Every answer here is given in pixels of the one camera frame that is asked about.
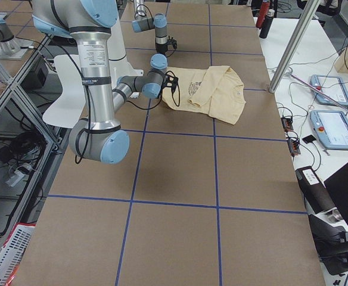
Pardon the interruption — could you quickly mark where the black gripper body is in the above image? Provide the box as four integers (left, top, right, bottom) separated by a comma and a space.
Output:
161, 70, 179, 89
155, 36, 178, 55

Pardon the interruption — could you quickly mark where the beige long-sleeve printed shirt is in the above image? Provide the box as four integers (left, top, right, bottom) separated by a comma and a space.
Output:
163, 66, 246, 125

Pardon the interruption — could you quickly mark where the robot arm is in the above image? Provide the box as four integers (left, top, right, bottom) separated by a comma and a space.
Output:
132, 1, 178, 57
33, 1, 178, 164

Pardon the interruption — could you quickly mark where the black water bottle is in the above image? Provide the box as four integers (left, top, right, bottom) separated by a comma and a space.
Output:
259, 9, 275, 39

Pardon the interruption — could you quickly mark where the white plastic chair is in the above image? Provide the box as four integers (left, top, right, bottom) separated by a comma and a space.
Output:
42, 55, 87, 129

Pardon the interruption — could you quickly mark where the red water bottle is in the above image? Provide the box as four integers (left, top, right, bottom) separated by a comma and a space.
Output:
256, 0, 271, 29

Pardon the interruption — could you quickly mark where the reacher grabber stick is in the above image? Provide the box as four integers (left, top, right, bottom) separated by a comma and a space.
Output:
284, 69, 348, 117

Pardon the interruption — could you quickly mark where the brown paper table cover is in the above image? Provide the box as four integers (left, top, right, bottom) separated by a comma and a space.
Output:
13, 3, 325, 285

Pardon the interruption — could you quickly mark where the far blue teach pendant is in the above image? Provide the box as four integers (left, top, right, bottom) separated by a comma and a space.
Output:
310, 74, 348, 107

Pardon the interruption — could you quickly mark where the blue teach pendant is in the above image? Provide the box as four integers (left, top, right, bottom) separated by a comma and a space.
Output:
310, 74, 348, 107
309, 110, 348, 151

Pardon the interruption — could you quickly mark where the near blue teach pendant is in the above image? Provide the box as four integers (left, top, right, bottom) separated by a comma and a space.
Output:
309, 110, 348, 151

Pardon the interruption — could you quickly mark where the white red plastic basket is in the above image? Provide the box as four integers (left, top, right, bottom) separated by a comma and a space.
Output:
0, 223, 36, 285

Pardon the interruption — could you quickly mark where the grey aluminium frame post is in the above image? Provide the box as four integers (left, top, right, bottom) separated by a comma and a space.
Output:
269, 0, 319, 94

